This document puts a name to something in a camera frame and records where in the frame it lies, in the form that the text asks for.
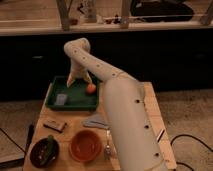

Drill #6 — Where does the orange-red apple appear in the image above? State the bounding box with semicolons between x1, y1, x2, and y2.
86;84;96;94

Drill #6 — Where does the black cable left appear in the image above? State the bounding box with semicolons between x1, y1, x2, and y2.
0;127;27;155

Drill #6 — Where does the green plastic tray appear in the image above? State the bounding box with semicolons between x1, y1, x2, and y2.
45;76;99;111

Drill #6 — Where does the dark brown bowl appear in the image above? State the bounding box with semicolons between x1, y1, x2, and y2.
30;137;59;168

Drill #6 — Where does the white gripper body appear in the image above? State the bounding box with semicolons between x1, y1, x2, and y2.
70;59;88;79

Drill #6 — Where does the grey sponge in tray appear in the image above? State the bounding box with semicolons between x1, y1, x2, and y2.
55;94;68;106

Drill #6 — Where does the metal fork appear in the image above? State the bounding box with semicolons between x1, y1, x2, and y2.
104;129;112;160

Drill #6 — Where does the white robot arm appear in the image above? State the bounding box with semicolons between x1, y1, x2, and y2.
64;38;168;171

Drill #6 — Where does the black cable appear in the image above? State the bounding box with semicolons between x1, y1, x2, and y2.
0;127;27;155
170;133;213;171

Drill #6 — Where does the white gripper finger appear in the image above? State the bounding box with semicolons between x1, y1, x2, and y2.
83;73;93;84
67;75;75;88

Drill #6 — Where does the green vegetable in bowl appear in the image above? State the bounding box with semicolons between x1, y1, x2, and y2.
41;135;54;165

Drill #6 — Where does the black bag on shelf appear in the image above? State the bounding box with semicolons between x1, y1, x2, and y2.
130;0;194;22

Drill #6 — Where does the grey cloth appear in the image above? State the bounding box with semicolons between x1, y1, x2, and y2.
82;113;109;130

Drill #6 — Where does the black cable right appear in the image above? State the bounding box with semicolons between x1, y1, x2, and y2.
170;133;213;171

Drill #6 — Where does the orange plastic bowl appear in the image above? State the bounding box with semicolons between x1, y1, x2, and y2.
69;130;102;163

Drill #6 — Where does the small brown box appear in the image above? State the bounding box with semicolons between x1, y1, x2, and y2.
43;120;67;133

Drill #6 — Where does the white marker pen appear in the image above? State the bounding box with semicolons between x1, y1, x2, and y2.
156;129;165;142

